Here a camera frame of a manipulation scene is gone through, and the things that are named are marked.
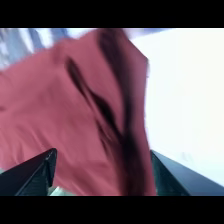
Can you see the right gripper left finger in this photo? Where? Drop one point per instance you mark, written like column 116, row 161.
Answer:
column 28, row 176

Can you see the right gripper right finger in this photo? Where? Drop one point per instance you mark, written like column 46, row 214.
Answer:
column 180, row 181

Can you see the red garment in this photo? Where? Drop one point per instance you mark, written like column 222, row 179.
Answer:
column 66, row 116

